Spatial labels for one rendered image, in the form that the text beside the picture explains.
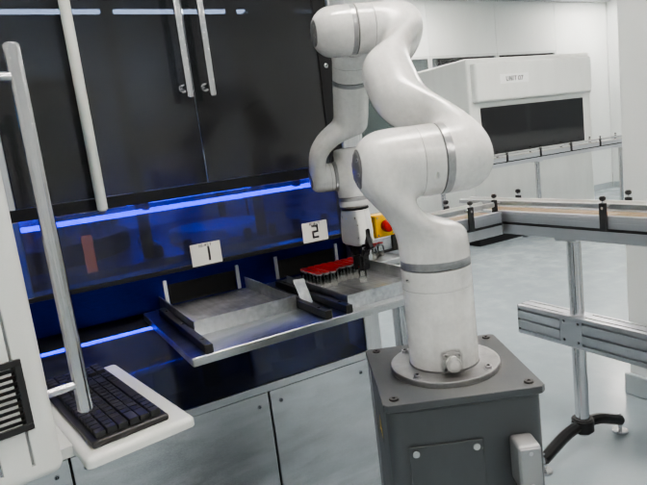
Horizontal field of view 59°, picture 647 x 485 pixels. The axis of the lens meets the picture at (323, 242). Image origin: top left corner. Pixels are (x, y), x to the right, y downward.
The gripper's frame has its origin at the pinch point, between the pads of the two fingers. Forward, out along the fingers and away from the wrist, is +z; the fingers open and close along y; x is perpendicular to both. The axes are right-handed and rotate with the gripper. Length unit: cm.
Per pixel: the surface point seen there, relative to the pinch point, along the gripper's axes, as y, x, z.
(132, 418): 29, -70, 11
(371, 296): 19.2, -10.2, 4.2
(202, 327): 7.8, -49.0, 4.2
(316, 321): 21.0, -26.6, 5.9
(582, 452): -3, 90, 94
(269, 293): -8.4, -25.2, 4.7
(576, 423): -2, 87, 81
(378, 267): -5.1, 8.9, 4.0
